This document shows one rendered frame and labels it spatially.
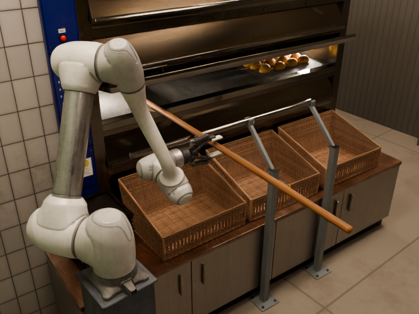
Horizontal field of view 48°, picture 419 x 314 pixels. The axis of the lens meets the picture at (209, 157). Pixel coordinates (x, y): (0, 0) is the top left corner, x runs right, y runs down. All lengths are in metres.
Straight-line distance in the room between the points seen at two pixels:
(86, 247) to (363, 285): 2.14
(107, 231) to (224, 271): 1.26
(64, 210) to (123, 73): 0.51
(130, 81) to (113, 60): 0.10
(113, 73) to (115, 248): 0.59
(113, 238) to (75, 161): 0.31
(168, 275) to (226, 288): 0.48
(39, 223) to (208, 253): 1.10
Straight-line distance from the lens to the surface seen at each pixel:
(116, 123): 2.54
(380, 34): 5.48
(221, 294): 2.83
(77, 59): 1.67
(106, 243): 1.59
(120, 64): 1.60
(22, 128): 2.37
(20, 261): 2.72
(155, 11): 2.44
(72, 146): 1.68
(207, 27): 2.71
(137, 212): 2.55
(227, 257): 2.67
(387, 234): 3.83
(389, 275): 3.46
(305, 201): 1.82
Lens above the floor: 2.19
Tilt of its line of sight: 28 degrees down
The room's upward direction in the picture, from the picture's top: straight up
